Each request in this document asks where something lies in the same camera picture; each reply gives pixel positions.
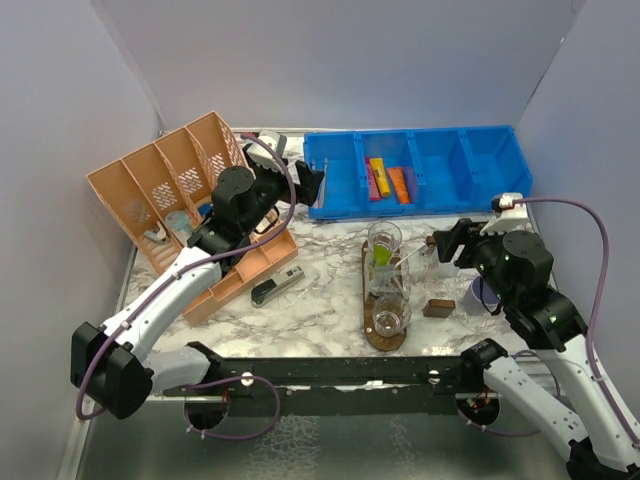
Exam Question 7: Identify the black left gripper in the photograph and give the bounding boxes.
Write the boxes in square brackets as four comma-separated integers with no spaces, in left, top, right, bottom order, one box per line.
[243,158,324,235]

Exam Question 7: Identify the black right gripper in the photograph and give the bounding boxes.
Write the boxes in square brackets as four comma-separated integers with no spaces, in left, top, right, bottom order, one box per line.
[434,216,515,304]

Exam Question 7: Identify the white toothbrush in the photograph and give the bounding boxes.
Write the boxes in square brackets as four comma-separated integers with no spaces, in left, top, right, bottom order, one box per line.
[393,244,428,271]

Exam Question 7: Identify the clear cup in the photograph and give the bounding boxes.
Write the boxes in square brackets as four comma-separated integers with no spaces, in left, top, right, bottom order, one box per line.
[422,254,475,300]
[366,220,403,270]
[373,293,411,338]

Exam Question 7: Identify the lilac plastic cup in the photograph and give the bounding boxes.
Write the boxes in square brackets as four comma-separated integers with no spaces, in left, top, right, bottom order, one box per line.
[461,276,500,316]

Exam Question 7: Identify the lime green toothpaste tube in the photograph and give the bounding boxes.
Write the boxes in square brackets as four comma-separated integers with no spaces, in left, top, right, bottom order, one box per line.
[372,243,393,267]

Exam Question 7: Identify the white tube black cap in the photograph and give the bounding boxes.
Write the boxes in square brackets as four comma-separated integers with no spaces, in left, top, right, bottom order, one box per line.
[369,265,395,295]

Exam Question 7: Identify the clear jar brown lid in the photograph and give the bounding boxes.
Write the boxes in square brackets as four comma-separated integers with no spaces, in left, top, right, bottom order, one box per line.
[425,236,437,249]

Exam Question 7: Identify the white tube orange cap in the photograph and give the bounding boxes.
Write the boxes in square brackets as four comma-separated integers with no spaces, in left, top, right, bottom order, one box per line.
[433,262,460,280]

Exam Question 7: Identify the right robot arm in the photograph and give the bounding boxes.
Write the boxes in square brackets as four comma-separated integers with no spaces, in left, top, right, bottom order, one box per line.
[433,218,639,479]

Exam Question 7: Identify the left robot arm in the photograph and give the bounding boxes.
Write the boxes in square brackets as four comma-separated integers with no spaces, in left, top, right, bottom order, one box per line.
[70,138,325,420]

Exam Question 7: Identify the orange toothpaste tube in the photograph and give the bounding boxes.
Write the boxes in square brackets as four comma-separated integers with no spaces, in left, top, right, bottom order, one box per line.
[387,167,410,204]

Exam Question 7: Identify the brown wooden tray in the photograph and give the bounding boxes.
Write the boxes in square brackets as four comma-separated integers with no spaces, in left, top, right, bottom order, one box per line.
[361,240,407,352]

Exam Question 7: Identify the magenta toothpaste box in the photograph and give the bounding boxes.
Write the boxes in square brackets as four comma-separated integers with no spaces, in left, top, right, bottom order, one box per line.
[365,157,381,202]

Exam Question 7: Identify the clear front cup on tray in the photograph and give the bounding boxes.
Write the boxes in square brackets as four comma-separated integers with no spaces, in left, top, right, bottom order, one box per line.
[373,293,411,338]

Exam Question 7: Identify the yellow toothpaste tube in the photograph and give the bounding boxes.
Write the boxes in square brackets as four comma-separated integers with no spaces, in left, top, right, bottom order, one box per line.
[370,157,391,198]

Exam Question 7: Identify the blue bin with toothbrushes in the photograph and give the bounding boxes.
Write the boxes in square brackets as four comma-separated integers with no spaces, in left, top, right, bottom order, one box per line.
[303,132,360,220]

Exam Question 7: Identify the clear textured glass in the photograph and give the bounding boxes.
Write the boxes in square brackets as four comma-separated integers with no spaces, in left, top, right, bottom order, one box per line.
[363,251,411,299]

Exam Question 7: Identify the blue bin with jar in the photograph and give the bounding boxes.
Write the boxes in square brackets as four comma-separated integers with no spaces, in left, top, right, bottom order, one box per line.
[463,126,533,211]

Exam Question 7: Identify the light blue razor package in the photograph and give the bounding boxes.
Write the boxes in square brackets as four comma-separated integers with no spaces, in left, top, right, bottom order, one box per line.
[164,210,197,237]

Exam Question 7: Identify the peach desk organizer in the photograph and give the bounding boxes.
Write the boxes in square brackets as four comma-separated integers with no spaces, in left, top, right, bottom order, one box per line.
[87,112,298,325]

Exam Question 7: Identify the black silver stapler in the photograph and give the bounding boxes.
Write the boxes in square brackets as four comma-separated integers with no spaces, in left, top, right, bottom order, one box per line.
[250,266,305,308]

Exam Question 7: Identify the small white clip tool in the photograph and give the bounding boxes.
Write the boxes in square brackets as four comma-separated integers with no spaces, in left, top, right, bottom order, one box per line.
[144,221,169,244]

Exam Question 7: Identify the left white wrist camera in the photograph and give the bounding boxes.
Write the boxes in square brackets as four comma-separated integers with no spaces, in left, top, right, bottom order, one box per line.
[257,129,287,172]

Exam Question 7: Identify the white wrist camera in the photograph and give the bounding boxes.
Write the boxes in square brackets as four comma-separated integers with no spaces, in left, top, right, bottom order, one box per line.
[257,129,287,172]
[480,192,528,236]

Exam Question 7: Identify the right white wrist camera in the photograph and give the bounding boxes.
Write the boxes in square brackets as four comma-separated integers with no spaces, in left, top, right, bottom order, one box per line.
[480,192,528,236]

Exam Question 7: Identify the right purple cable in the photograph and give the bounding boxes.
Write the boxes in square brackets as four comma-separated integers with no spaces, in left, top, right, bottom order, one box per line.
[457,195,640,466]

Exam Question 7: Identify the purple cable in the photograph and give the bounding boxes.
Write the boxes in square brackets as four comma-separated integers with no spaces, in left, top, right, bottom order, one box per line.
[74,132,297,441]
[457,195,640,466]

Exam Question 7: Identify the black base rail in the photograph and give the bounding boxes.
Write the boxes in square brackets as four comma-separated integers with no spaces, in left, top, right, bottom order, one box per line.
[164,355,484,417]

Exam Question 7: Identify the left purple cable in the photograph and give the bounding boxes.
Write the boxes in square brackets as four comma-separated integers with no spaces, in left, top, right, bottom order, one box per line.
[74,132,297,441]

